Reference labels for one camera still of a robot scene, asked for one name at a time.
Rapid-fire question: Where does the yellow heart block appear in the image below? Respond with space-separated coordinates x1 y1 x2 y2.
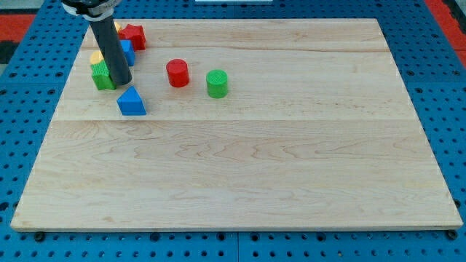
90 50 104 65

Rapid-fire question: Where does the green star block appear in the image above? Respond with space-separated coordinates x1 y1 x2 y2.
90 60 117 90

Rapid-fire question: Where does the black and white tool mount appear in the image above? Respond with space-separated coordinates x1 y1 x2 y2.
60 0 122 21

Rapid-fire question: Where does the light wooden board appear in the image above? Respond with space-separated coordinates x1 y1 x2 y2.
11 19 463 232

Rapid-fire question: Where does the yellow block behind rod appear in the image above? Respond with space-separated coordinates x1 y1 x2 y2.
114 22 122 33

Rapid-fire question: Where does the green cylinder block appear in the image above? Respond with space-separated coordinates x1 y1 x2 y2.
206 69 228 98

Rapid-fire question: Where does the red cylinder block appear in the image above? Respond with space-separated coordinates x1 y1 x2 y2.
166 59 189 88

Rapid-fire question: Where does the blue triangle block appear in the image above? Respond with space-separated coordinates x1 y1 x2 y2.
116 86 146 116

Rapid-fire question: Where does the blue cube block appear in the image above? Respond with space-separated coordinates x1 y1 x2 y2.
120 39 135 66

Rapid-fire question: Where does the red star block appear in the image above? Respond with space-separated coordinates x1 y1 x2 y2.
119 24 146 51

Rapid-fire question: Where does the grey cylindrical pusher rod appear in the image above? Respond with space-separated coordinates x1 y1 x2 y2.
90 16 132 86

